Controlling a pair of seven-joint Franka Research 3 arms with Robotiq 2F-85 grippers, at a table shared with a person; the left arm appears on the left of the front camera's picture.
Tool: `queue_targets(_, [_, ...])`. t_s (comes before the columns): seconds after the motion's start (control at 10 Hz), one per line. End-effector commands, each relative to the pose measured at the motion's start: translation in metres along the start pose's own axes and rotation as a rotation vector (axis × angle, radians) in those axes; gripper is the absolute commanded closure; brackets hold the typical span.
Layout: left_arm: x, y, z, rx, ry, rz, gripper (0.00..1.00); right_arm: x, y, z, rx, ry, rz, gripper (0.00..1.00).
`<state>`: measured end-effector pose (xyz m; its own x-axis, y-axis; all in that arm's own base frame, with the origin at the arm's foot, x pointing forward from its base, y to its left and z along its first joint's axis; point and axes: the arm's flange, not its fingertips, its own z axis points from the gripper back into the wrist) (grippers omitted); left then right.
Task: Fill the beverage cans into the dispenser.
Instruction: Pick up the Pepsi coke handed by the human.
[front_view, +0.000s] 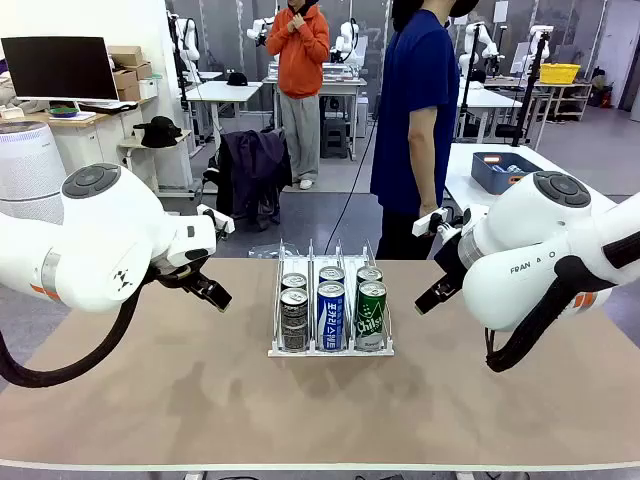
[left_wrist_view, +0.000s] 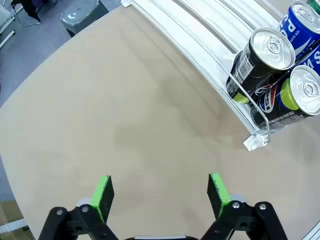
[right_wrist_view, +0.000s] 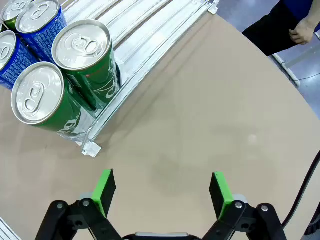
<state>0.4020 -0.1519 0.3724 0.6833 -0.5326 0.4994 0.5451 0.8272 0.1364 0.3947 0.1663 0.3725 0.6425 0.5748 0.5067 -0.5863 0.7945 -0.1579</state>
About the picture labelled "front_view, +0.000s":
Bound black computer monitor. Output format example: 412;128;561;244
0;35;121;104

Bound person in blue shirt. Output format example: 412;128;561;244
369;0;481;261

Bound blue plastic bin orange handles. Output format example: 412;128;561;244
471;151;546;196

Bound right arm black cable bundle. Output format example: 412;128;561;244
483;230;640;374

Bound black tripod stand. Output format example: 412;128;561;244
494;29;551;148

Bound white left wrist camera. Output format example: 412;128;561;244
196;203;236;240

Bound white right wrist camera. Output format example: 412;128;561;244
411;209;450;239

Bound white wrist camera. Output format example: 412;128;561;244
196;203;236;240
411;209;450;239

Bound clear white can dispenser rack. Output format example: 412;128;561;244
267;238;396;359

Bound dark jacket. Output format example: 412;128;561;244
203;128;294;232

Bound large white side table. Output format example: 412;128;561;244
442;142;619;221

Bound person's right forearm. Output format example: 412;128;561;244
407;107;441;205

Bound small white rolling table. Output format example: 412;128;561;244
118;129;204;199

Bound person in orange hoodie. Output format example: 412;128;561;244
264;0;332;191

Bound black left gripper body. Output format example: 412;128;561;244
149;249;211;292

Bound black stool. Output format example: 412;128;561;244
319;117;350;160

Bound black beverage can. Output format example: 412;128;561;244
279;288;310;351
280;272;308;294

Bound white desk cabinet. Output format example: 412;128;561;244
0;97;196;201

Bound black floor cable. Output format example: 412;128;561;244
322;112;379;254

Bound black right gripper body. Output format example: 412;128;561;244
433;222;471;291

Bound white air purifier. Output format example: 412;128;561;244
0;119;67;226

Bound yellow plastic basket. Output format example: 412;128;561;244
538;63;582;84

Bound wooden shelf table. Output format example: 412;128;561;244
529;79;595;122

